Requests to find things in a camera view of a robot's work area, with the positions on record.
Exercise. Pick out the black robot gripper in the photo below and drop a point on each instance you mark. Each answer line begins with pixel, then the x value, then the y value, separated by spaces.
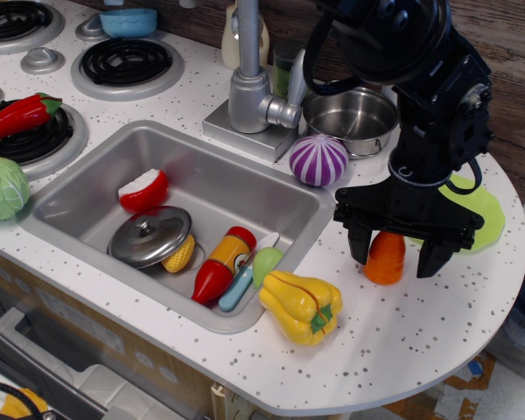
pixel 444 226

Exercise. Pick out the orange toy carrot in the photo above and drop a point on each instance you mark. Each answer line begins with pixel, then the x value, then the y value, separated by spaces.
pixel 385 259

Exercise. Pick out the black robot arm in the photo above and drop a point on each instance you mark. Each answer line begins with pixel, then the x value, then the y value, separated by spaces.
pixel 443 92

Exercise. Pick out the light green plastic plate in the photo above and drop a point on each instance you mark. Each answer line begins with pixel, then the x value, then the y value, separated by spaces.
pixel 483 203

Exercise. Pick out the yellow toy bell pepper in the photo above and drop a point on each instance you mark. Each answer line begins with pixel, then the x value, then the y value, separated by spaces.
pixel 305 309

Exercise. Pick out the purple striped toy onion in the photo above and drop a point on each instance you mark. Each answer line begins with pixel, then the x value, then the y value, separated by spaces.
pixel 318 160

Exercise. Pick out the light green toy piece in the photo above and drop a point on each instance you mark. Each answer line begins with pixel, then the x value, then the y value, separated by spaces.
pixel 265 261

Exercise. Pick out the small steel pot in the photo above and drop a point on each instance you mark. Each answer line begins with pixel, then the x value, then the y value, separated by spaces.
pixel 362 119

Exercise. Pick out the red yellow toy ketchup bottle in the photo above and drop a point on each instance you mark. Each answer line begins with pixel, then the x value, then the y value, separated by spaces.
pixel 219 270

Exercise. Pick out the silver toy faucet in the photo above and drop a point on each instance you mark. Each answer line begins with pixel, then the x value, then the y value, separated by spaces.
pixel 253 119

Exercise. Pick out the silver toy sink basin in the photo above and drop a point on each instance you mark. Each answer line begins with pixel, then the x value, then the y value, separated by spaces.
pixel 79 212

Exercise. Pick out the yellow toy corn cob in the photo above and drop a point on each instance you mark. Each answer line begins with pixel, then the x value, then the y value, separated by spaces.
pixel 181 257

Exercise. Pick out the green toy spice jar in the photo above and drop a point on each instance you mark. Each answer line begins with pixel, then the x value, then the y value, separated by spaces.
pixel 284 54

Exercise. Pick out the steel pot lid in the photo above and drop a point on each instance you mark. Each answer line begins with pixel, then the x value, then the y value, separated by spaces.
pixel 150 236

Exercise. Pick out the cream toy bottle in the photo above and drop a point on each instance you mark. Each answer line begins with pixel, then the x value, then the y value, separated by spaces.
pixel 230 49

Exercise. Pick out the red white toy radish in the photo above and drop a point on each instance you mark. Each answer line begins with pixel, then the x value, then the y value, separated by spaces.
pixel 150 189

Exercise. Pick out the back right stove burner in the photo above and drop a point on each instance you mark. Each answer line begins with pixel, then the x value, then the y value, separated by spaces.
pixel 126 69

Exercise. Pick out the stove burner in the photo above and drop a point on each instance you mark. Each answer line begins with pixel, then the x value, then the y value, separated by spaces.
pixel 126 69
pixel 48 148
pixel 27 24

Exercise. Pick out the blue plastic bowl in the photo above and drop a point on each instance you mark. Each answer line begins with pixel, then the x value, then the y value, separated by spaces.
pixel 129 23

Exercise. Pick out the front stove burner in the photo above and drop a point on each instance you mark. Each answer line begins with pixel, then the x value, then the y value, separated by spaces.
pixel 48 148

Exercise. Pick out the silver stove knob under bowl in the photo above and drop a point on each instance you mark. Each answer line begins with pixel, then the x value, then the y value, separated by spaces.
pixel 91 30

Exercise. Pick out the red toy chili pepper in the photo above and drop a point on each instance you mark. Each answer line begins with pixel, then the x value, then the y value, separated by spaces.
pixel 28 113

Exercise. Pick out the green toy cabbage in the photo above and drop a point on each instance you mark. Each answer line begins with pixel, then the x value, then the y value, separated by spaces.
pixel 14 189

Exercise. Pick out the back left stove burner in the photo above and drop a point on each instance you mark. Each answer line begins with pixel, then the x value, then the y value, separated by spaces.
pixel 27 24

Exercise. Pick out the grey vertical post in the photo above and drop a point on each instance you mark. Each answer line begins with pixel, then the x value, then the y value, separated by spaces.
pixel 389 92

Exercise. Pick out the blue handled toy knife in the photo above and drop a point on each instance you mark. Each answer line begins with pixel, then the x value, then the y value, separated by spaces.
pixel 231 298

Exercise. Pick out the toy oven door handle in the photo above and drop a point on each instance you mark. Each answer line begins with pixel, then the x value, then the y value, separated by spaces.
pixel 47 356

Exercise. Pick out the yellow object with black cable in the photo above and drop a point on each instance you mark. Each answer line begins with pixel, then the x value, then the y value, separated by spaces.
pixel 18 405

